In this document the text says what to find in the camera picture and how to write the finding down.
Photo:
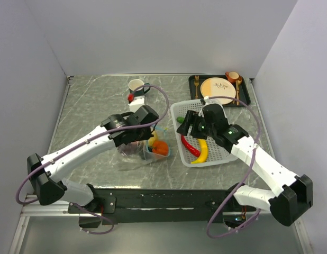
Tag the beige round plate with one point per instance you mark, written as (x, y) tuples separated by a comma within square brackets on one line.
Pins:
[(218, 87)]

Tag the red chili pepper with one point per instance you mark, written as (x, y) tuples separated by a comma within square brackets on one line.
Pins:
[(189, 147)]

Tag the banana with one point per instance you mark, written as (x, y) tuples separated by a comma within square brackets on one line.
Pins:
[(204, 152)]

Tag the gold fork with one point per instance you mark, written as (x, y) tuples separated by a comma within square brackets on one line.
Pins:
[(196, 84)]

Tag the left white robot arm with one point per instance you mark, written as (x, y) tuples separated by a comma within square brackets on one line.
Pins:
[(49, 173)]

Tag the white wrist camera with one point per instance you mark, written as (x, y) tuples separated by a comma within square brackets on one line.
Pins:
[(206, 101), (137, 102)]

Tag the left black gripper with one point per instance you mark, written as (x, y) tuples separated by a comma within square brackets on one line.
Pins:
[(146, 135)]

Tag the small orange cup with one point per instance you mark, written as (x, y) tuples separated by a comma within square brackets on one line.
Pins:
[(232, 76)]

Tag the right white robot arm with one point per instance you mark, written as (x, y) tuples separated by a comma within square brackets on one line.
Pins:
[(289, 195)]

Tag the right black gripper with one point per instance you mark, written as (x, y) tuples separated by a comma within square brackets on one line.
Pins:
[(192, 117)]

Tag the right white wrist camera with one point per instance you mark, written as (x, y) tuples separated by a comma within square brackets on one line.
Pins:
[(206, 101)]

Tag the white plastic basket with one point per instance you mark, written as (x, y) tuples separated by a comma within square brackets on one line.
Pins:
[(216, 154)]

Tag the clear zip top bag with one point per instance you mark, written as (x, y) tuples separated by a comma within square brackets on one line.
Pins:
[(146, 156)]

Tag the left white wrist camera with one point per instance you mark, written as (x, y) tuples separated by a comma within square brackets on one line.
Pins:
[(137, 102)]

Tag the green chili pepper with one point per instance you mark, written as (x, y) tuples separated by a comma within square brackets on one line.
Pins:
[(180, 119)]

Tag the green mug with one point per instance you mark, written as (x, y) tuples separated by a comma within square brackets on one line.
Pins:
[(135, 83)]

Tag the orange tangerine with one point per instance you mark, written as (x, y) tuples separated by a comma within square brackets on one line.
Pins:
[(160, 147)]

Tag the black base beam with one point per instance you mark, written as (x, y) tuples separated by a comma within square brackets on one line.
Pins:
[(156, 205)]

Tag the gold spoon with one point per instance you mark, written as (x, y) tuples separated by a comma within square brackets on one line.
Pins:
[(237, 84)]

